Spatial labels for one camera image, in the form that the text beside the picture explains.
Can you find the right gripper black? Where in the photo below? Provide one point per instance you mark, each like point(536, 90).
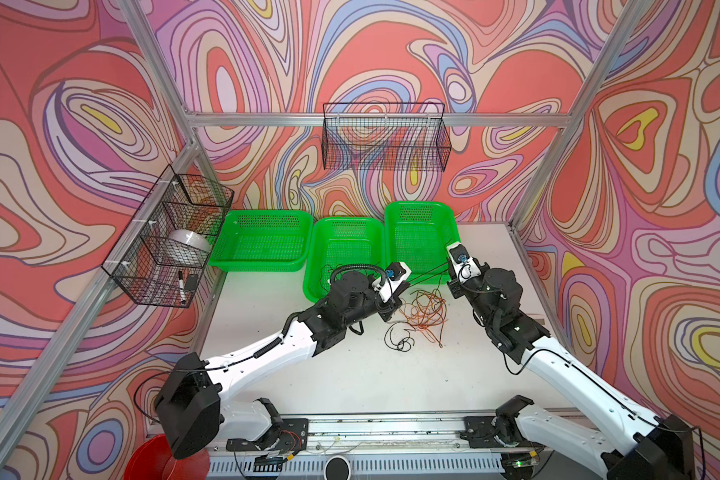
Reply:
point(455, 286)

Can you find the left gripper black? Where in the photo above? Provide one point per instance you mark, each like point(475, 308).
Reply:
point(389, 307)

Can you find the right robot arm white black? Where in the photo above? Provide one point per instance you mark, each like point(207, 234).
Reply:
point(626, 440)

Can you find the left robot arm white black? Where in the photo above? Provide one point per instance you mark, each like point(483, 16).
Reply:
point(196, 403)

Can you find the right green plastic basket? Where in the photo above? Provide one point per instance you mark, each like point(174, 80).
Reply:
point(417, 233)

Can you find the green plastic basket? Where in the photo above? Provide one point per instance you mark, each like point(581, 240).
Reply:
point(417, 233)
point(338, 241)
point(263, 241)

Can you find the middle green plastic basket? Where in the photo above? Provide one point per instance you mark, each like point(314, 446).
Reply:
point(338, 241)

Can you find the left green plastic basket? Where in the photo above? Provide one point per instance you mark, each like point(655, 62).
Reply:
point(263, 241)

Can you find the red bucket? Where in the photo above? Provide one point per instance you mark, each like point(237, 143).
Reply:
point(154, 460)

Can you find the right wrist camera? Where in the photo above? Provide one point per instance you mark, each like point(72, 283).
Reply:
point(461, 258)

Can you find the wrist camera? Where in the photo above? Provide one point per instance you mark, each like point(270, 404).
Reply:
point(461, 258)
point(395, 281)

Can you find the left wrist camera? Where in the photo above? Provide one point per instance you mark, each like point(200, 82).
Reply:
point(395, 281)

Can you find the aluminium rail front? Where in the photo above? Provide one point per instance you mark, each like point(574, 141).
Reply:
point(419, 429)

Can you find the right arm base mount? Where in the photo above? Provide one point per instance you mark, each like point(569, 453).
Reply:
point(494, 432)

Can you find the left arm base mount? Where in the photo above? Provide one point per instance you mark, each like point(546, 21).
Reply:
point(288, 435)

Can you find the black wire basket back wall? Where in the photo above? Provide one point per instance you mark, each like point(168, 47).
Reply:
point(385, 136)

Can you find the black wire basket wall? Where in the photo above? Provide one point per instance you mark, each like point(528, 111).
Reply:
point(385, 136)
point(145, 265)

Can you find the black wire basket left wall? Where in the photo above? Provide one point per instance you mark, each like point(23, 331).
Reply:
point(145, 265)

